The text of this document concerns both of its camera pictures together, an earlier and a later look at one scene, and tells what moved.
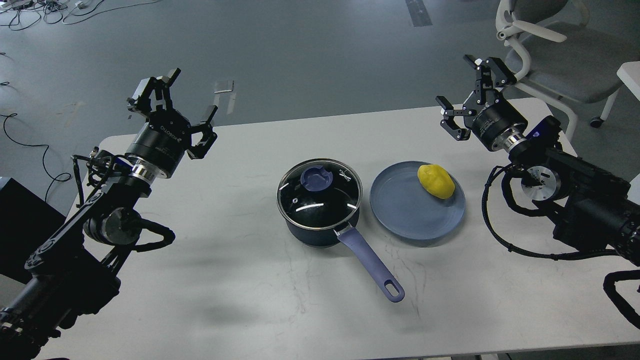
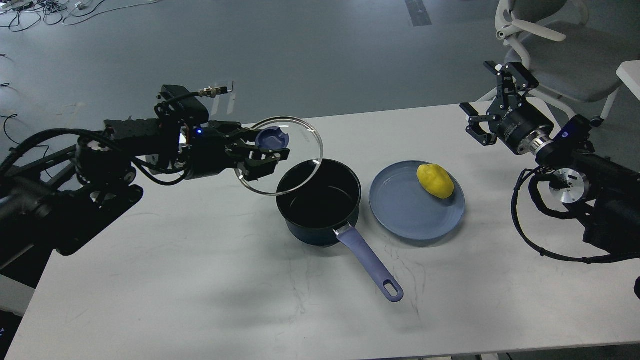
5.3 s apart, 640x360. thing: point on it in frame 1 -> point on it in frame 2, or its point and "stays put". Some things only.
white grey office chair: x=558 y=55 stays put
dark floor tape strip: x=418 y=13 stays put
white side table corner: x=629 y=72 stays put
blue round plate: x=403 y=206 stays put
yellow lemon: x=436 y=181 stays put
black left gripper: x=159 y=144 -> x=209 y=155
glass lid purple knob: x=320 y=193 -> x=294 y=171
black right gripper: x=497 y=123 -> x=511 y=121
